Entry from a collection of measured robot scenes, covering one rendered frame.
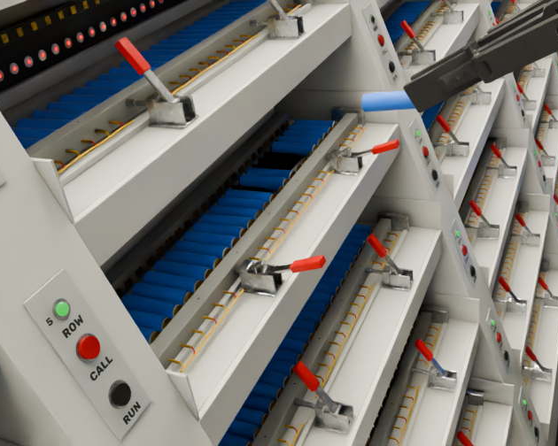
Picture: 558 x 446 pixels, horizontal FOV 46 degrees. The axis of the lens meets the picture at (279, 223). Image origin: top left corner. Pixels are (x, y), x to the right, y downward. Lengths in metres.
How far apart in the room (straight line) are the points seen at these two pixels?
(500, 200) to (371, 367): 0.78
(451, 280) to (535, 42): 0.64
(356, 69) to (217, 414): 0.59
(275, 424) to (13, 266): 0.40
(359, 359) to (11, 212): 0.52
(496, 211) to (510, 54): 0.94
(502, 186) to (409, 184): 0.56
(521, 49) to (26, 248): 0.40
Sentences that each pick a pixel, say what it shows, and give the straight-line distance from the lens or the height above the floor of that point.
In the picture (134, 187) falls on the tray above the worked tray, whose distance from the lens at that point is 0.53.
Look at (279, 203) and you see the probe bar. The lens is 0.77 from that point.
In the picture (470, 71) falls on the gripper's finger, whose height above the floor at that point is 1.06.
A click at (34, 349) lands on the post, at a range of 0.46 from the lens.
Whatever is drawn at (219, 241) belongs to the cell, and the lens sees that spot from 0.73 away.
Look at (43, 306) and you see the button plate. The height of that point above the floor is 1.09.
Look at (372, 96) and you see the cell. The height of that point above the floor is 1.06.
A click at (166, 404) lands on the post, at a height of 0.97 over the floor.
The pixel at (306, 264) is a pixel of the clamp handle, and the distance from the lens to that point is 0.63.
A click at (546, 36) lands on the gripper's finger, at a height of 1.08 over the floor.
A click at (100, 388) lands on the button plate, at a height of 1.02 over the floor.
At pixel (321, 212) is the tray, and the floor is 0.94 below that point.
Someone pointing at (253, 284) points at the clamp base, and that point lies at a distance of 0.67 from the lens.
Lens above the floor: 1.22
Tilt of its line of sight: 20 degrees down
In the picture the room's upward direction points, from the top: 27 degrees counter-clockwise
